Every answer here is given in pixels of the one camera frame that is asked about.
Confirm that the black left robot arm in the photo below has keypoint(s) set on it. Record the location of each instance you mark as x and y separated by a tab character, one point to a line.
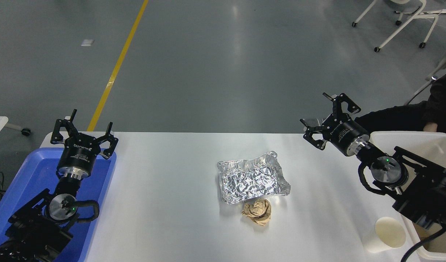
33	233

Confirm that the crumpled foil tray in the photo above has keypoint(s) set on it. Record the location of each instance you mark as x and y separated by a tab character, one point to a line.
250	180

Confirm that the grey floor outlet cover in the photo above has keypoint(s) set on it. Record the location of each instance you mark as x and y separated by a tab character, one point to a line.
313	120

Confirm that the white paper cup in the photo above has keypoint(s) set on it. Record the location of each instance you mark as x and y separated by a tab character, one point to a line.
386	234

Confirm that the large pale plastic bin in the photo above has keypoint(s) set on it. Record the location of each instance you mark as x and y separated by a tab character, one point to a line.
423	143

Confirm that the white floor plate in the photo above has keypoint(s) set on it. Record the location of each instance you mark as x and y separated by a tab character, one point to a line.
87	42

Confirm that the crumpled tan paper ball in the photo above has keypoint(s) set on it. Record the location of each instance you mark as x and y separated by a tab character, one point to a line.
257	213

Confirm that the person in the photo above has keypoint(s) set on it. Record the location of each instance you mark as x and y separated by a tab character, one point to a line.
397	116

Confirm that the white wheeled chair base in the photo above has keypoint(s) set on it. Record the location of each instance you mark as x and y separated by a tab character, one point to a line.
403	25

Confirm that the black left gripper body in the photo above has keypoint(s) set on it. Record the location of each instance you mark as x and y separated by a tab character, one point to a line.
79	153

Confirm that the person's hand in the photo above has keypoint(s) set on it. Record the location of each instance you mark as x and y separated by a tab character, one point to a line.
430	127

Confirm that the blue plastic tray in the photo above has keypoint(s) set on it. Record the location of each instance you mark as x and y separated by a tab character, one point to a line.
30	171

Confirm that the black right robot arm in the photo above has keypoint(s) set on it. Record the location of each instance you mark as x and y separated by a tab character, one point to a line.
423	193

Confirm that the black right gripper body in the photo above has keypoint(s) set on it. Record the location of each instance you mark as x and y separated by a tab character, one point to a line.
341	133

